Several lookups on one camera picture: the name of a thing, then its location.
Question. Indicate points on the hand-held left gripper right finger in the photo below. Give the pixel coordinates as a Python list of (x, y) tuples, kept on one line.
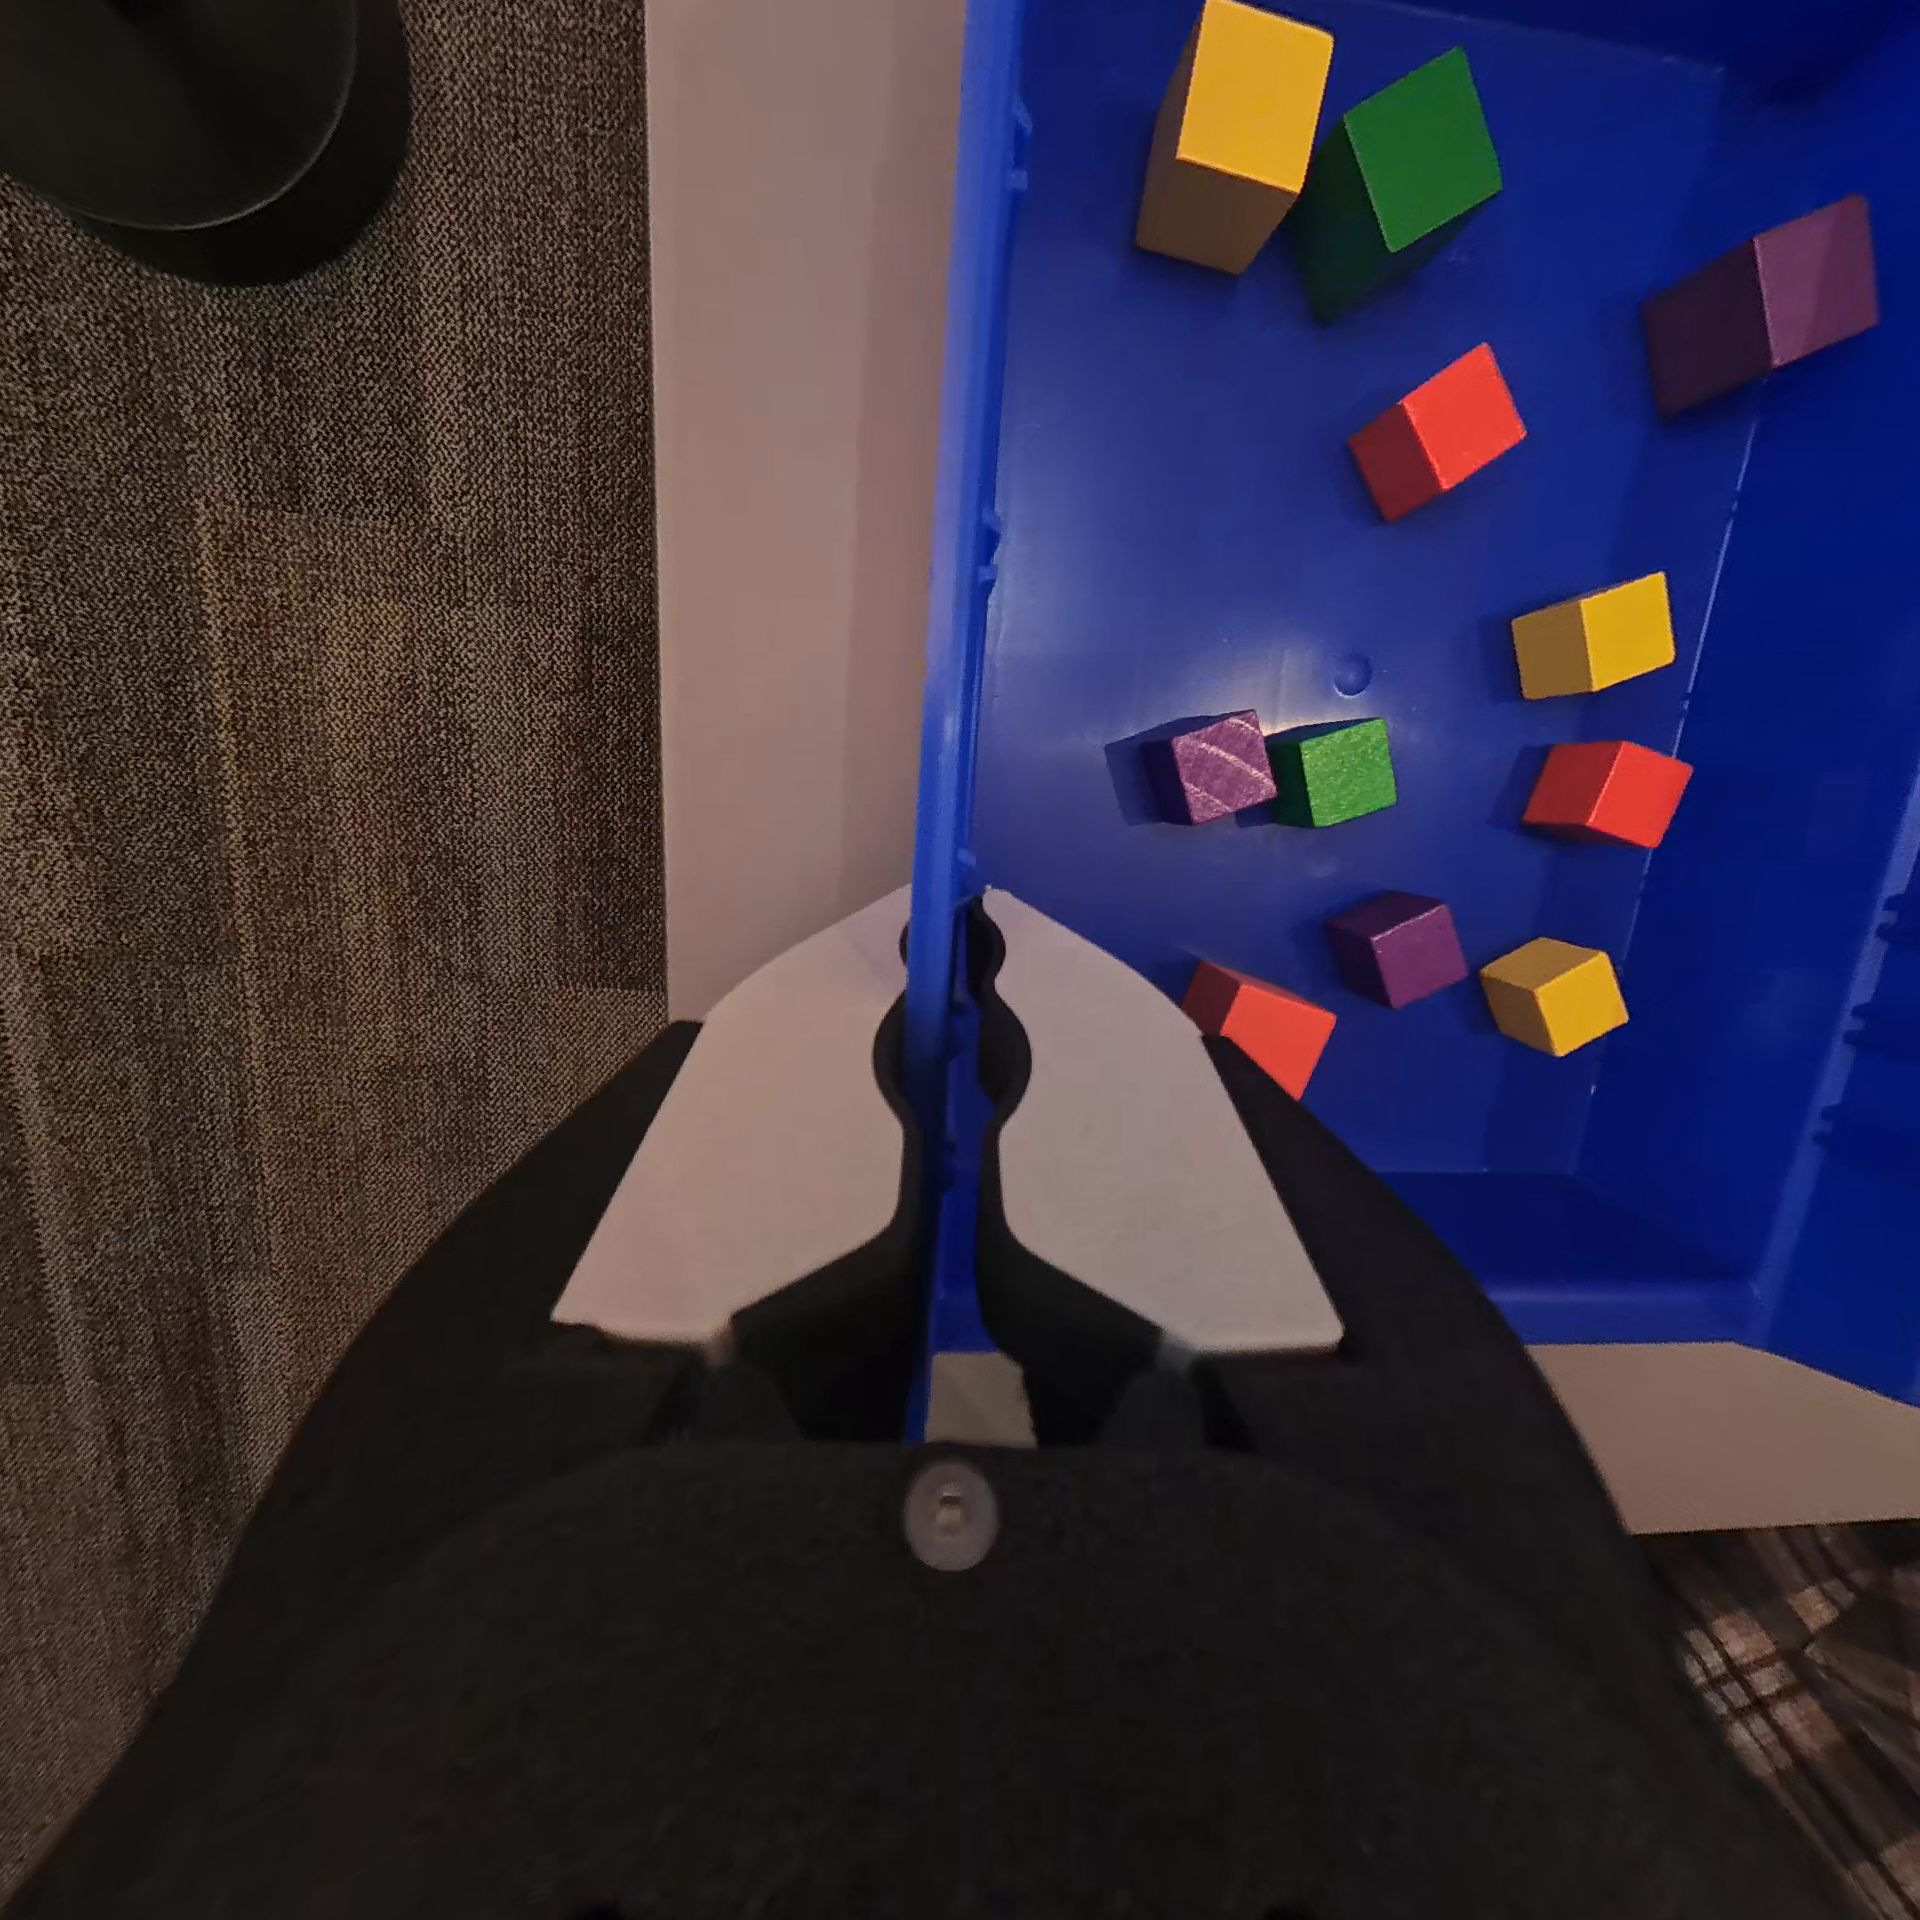
[(1170, 1185)]

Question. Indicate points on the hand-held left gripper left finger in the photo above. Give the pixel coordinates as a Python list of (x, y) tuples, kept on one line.
[(748, 1170)]

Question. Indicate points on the red cube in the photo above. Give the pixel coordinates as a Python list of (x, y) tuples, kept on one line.
[(1615, 788), (1269, 1025), (1456, 420)]

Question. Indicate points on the blue plastic bin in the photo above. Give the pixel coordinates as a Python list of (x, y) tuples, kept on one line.
[(1170, 525)]

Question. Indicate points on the person's plaid shirt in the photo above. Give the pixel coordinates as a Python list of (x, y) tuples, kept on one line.
[(1802, 1680)]

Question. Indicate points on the large green cube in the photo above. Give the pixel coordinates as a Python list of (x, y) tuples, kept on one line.
[(1420, 140)]

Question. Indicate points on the black round base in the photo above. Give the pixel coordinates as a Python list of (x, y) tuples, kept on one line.
[(181, 120)]

